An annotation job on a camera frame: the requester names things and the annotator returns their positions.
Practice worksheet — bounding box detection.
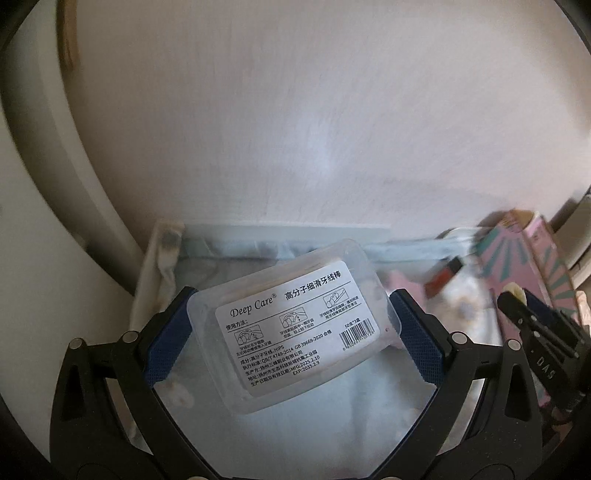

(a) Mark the white fabric storage basket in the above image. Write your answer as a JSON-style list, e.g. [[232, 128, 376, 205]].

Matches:
[[128, 219, 513, 480]]

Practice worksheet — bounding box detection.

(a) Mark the clear plastic floss pick box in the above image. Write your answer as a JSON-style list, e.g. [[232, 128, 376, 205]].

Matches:
[[186, 238, 403, 417]]

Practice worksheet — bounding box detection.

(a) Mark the pink box with teal rays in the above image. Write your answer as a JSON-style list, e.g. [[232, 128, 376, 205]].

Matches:
[[475, 209, 591, 334]]

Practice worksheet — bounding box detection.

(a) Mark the small red and black item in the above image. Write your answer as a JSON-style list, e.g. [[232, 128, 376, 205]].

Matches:
[[426, 257, 464, 289]]

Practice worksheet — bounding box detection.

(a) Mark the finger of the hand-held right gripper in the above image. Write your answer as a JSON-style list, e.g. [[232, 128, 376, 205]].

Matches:
[[524, 292, 591, 337], [497, 292, 583, 361]]

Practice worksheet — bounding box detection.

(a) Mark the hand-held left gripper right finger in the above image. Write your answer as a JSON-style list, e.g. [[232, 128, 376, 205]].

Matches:
[[389, 289, 556, 480]]

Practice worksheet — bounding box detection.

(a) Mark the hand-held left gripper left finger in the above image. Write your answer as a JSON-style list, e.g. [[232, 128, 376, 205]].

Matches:
[[50, 286, 205, 480]]

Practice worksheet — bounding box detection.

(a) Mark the white floral pouch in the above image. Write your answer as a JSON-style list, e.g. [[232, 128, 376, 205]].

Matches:
[[427, 264, 504, 344]]

